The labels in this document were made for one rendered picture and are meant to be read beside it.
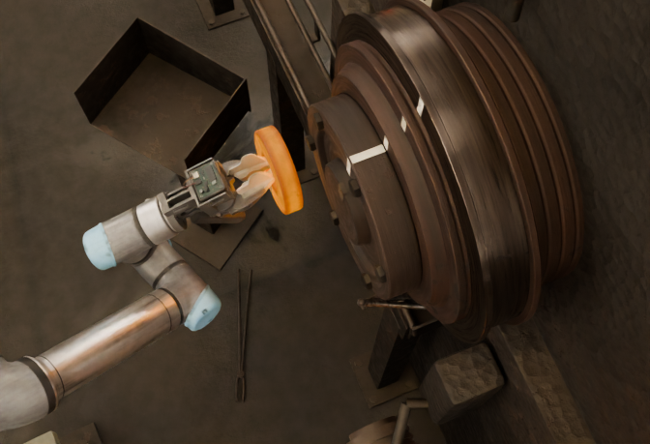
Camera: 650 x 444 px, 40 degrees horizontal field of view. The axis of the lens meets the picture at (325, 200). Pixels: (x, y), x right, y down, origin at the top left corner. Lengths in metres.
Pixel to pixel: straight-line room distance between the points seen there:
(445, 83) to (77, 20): 1.85
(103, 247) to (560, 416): 0.78
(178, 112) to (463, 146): 0.95
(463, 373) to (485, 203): 0.51
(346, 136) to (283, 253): 1.28
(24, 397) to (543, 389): 0.77
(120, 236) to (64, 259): 0.92
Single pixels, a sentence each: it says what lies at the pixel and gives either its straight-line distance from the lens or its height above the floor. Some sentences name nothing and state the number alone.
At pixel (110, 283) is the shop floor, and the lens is 2.38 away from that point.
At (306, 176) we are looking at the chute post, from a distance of 2.41.
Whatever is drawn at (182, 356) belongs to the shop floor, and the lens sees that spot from 2.30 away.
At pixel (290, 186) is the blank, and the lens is 1.46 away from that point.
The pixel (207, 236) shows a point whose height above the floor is 0.01.
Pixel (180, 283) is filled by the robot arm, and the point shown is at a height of 0.73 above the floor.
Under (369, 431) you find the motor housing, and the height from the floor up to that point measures 0.53.
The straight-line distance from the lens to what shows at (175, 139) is 1.82.
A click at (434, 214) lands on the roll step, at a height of 1.26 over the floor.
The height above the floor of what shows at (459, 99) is 1.34.
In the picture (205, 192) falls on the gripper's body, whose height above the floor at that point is 0.88.
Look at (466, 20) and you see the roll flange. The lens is 1.14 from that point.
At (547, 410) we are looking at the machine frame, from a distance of 1.41.
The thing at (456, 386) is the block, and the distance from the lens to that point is 1.47.
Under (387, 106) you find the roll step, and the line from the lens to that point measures 1.07.
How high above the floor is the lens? 2.23
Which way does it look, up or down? 68 degrees down
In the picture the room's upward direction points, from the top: 1 degrees clockwise
